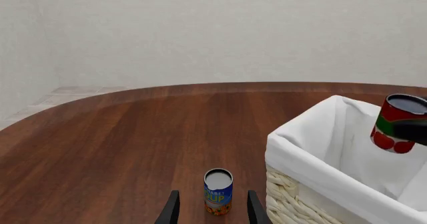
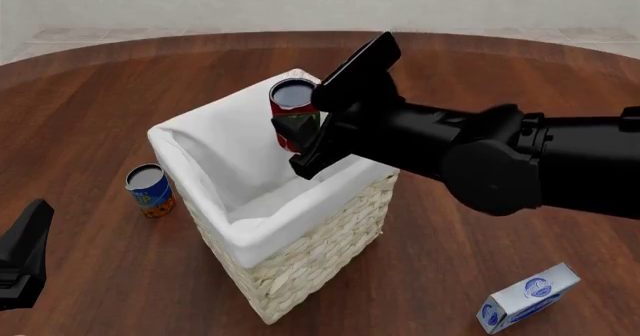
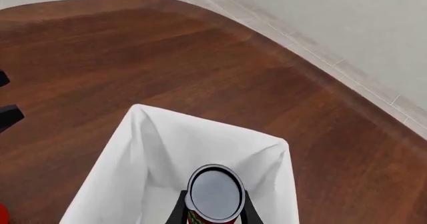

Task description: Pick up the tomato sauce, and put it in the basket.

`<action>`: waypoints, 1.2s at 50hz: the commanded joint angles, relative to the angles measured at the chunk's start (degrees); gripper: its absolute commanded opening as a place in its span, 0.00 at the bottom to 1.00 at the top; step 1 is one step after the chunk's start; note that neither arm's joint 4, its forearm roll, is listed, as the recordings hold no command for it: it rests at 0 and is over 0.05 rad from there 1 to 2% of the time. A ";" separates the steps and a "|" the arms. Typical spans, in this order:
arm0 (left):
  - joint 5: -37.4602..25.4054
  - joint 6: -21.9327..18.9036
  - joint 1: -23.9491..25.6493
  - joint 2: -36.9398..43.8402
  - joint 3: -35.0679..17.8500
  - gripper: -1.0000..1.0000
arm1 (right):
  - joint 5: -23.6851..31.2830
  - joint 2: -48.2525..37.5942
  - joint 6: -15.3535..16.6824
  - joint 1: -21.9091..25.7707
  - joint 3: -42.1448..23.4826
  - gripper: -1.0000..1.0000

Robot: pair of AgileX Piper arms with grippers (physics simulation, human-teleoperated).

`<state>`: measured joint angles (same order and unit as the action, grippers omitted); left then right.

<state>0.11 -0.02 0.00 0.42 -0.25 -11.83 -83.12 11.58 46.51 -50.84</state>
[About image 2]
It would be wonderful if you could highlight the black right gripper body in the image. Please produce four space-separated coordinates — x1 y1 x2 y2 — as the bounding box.
288 84 374 182

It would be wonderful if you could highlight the white wicker basket with liner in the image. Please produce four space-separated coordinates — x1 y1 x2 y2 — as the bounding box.
147 68 401 326

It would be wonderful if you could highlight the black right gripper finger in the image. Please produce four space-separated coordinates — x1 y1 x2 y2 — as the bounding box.
271 114 324 153

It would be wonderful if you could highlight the red tomato sauce can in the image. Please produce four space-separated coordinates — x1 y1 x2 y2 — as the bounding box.
268 77 323 153

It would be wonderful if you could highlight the blue soup can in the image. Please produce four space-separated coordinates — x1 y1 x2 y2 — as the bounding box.
124 162 177 219

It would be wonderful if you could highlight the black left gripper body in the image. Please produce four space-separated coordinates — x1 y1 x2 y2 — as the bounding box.
0 261 47 312

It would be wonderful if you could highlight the white and blue food box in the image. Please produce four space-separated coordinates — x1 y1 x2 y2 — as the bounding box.
475 261 581 336

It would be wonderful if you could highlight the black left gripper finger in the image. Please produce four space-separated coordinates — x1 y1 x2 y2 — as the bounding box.
0 198 55 278

